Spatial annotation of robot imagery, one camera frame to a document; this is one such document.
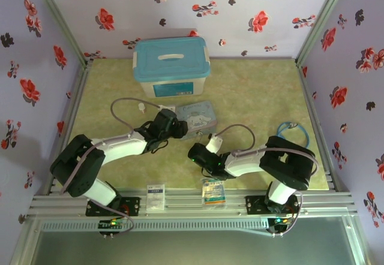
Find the blue cartoon tin box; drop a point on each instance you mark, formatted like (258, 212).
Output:
(201, 116)

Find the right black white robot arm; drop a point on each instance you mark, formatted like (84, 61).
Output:
(246, 164)

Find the small white bottle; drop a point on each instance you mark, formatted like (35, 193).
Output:
(142, 108)

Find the blue green printed packet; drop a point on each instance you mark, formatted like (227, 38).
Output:
(213, 194)

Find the blue lidded plastic storage box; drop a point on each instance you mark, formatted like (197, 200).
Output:
(171, 64)

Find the white clear packet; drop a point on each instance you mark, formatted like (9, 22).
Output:
(156, 197)

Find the right circuit board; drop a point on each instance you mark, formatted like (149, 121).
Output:
(282, 221)

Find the circuit board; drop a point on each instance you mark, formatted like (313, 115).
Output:
(282, 221)
(112, 224)

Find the left circuit board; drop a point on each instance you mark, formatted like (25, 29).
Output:
(112, 224)

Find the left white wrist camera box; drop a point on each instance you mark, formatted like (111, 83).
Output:
(168, 108)

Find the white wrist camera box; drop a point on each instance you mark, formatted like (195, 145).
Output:
(215, 143)
(168, 108)

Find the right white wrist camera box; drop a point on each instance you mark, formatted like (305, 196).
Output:
(215, 143)

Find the aluminium frame rail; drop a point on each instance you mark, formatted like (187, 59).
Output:
(186, 208)

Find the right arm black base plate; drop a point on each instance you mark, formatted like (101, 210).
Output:
(255, 205)

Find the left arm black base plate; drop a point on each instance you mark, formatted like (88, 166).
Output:
(132, 206)

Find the left aluminium corner post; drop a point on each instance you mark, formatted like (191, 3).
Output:
(61, 22)

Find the aluminium corner post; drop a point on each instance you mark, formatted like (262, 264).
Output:
(321, 25)
(61, 22)

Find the right aluminium corner post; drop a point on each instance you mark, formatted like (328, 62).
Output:
(321, 25)

